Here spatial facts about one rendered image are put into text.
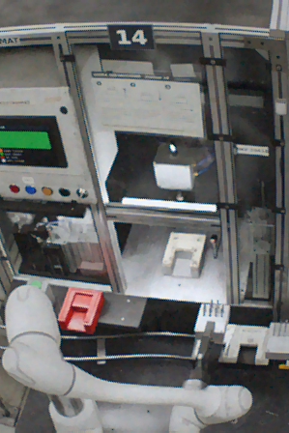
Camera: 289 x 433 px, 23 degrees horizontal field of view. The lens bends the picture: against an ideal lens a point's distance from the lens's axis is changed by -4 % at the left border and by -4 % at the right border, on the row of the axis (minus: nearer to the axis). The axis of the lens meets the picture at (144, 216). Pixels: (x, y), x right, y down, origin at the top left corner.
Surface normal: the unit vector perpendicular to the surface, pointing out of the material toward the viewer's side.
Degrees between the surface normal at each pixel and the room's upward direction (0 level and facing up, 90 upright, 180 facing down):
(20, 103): 90
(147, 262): 0
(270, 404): 0
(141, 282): 0
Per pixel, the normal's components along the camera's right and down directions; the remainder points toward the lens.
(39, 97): -0.24, 0.72
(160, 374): -0.13, -0.69
